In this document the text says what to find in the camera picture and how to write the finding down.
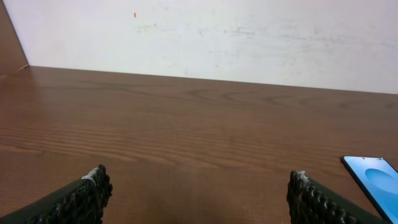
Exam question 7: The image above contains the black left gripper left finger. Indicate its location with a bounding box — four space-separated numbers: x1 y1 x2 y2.
1 164 113 224

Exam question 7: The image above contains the cardboard side panel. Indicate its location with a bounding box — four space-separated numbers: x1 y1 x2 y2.
0 1 29 78

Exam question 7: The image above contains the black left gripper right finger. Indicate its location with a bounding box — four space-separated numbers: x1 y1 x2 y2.
287 170 389 224

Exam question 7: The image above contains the blue Galaxy smartphone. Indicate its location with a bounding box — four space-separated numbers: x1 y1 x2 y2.
341 156 397 224

